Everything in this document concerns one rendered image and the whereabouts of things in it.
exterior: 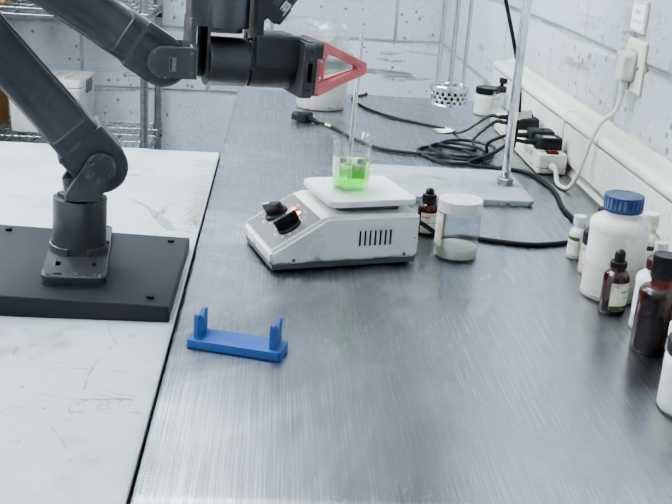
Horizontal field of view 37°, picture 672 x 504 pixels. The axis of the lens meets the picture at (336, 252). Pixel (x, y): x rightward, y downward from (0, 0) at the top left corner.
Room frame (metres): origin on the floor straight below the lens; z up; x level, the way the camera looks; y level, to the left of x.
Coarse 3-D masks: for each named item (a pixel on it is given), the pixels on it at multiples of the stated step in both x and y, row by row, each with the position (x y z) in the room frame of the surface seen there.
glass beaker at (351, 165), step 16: (336, 144) 1.24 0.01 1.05; (352, 144) 1.23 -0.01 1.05; (368, 144) 1.23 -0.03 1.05; (336, 160) 1.24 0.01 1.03; (352, 160) 1.23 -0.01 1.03; (368, 160) 1.24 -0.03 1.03; (336, 176) 1.23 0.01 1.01; (352, 176) 1.23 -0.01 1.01; (368, 176) 1.24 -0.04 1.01; (352, 192) 1.23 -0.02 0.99
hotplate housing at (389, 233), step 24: (336, 216) 1.19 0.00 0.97; (360, 216) 1.20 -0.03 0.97; (384, 216) 1.21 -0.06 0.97; (408, 216) 1.22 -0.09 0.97; (288, 240) 1.17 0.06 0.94; (312, 240) 1.17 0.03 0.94; (336, 240) 1.18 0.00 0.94; (360, 240) 1.19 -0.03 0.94; (384, 240) 1.21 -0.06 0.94; (408, 240) 1.22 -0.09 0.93; (288, 264) 1.16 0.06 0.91; (312, 264) 1.18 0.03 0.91; (336, 264) 1.19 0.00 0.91; (360, 264) 1.20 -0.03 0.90
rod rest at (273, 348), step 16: (192, 336) 0.93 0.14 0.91; (208, 336) 0.93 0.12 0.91; (224, 336) 0.93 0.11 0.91; (240, 336) 0.94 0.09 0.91; (256, 336) 0.94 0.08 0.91; (272, 336) 0.91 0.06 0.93; (224, 352) 0.91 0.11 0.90; (240, 352) 0.91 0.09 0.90; (256, 352) 0.91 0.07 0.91; (272, 352) 0.90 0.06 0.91
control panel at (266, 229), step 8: (288, 200) 1.28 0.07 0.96; (296, 200) 1.27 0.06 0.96; (288, 208) 1.25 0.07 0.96; (296, 208) 1.24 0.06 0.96; (304, 208) 1.23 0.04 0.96; (256, 216) 1.27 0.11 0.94; (264, 216) 1.26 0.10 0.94; (304, 216) 1.21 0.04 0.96; (312, 216) 1.20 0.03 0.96; (256, 224) 1.25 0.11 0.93; (264, 224) 1.24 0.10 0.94; (272, 224) 1.23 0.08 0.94; (304, 224) 1.19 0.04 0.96; (312, 224) 1.18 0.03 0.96; (264, 232) 1.21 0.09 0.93; (272, 232) 1.20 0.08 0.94; (296, 232) 1.18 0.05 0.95; (264, 240) 1.19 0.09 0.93; (272, 240) 1.18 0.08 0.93; (280, 240) 1.17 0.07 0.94; (272, 248) 1.16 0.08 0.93
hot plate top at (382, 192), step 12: (312, 180) 1.28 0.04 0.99; (324, 180) 1.29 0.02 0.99; (372, 180) 1.31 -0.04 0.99; (384, 180) 1.31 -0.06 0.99; (312, 192) 1.25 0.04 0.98; (324, 192) 1.23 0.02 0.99; (336, 192) 1.23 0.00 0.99; (372, 192) 1.24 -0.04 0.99; (384, 192) 1.25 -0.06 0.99; (396, 192) 1.25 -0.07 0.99; (408, 192) 1.26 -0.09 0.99; (336, 204) 1.19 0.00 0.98; (348, 204) 1.19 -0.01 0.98; (360, 204) 1.20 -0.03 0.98; (372, 204) 1.21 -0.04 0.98; (384, 204) 1.21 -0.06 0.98; (396, 204) 1.22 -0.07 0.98; (408, 204) 1.22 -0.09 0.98
